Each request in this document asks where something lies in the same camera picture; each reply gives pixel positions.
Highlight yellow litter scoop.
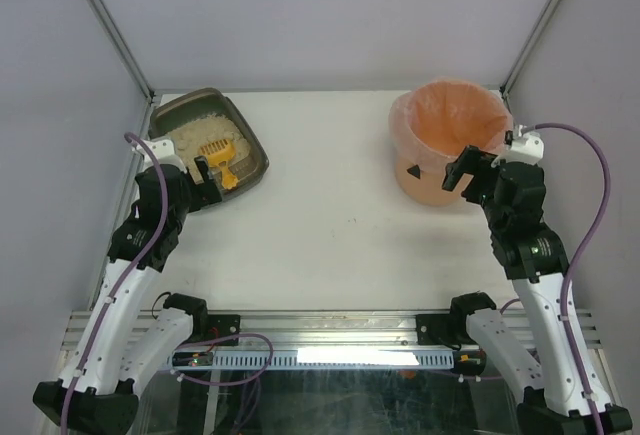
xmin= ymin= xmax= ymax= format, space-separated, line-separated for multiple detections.
xmin=198 ymin=139 xmax=239 ymax=190

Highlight orange trash bin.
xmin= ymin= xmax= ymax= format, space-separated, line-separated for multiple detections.
xmin=393 ymin=147 xmax=494 ymax=206

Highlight grey plastic litter box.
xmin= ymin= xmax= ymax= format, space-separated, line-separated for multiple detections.
xmin=149 ymin=88 xmax=269 ymax=203

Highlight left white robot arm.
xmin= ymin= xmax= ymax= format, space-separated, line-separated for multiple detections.
xmin=33 ymin=156 xmax=209 ymax=434

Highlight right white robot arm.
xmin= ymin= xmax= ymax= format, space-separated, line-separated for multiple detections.
xmin=442 ymin=146 xmax=633 ymax=434

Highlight beige cat litter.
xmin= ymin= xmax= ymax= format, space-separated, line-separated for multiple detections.
xmin=168 ymin=113 xmax=251 ymax=171

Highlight pink plastic bin liner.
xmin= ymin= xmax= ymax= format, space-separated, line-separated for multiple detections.
xmin=389 ymin=79 xmax=513 ymax=173

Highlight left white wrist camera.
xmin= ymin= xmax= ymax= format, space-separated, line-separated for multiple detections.
xmin=130 ymin=137 xmax=187 ymax=174

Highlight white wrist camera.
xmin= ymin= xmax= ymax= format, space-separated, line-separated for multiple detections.
xmin=130 ymin=137 xmax=187 ymax=174
xmin=491 ymin=125 xmax=544 ymax=167

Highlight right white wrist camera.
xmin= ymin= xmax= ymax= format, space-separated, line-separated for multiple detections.
xmin=491 ymin=125 xmax=544 ymax=167

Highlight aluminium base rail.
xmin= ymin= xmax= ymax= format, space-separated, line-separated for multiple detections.
xmin=61 ymin=309 xmax=602 ymax=351

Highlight white slotted cable duct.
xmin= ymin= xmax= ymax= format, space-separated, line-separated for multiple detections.
xmin=169 ymin=347 xmax=454 ymax=371

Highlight right aluminium frame post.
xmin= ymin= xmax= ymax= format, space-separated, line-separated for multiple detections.
xmin=499 ymin=0 xmax=563 ymax=102

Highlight aluminium frame post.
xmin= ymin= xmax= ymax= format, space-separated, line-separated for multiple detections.
xmin=499 ymin=0 xmax=563 ymax=102
xmin=86 ymin=0 xmax=155 ymax=102

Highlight left aluminium frame post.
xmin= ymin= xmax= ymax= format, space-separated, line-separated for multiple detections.
xmin=86 ymin=0 xmax=155 ymax=102

